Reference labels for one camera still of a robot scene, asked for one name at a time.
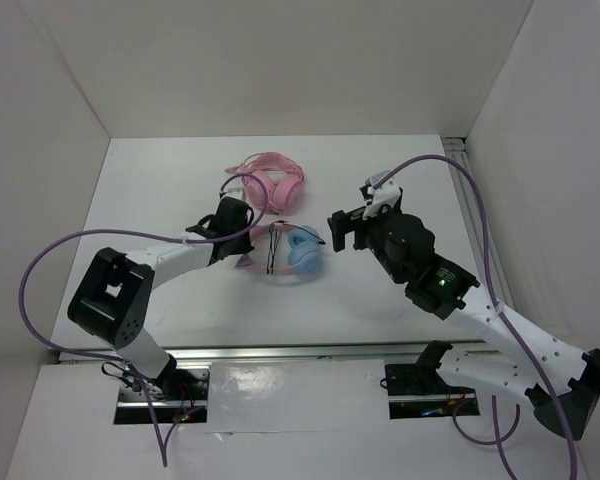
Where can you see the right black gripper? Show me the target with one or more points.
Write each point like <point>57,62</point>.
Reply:
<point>342,222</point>

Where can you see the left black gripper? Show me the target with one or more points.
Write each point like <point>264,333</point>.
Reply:
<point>242,247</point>

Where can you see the pink blue cat-ear headphones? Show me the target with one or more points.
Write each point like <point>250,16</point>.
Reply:
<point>305,256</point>

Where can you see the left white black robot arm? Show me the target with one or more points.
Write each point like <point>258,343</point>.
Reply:
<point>112,299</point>

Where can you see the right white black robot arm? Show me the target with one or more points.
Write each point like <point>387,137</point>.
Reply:
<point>559,383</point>

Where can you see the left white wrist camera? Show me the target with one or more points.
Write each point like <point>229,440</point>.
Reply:
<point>237,193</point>

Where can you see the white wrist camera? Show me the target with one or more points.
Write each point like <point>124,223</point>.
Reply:
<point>380,193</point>
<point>237,193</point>

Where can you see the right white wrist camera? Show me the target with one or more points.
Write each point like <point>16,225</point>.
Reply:
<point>380,193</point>

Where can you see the pink headphones with wrapped cable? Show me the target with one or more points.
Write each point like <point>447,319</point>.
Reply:
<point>282,177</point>

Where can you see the aluminium rail front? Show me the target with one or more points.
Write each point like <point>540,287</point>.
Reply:
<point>317,351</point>

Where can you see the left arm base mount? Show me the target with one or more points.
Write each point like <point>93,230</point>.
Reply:
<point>186,401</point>

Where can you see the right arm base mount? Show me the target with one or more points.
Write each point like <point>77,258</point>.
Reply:
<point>416,391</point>

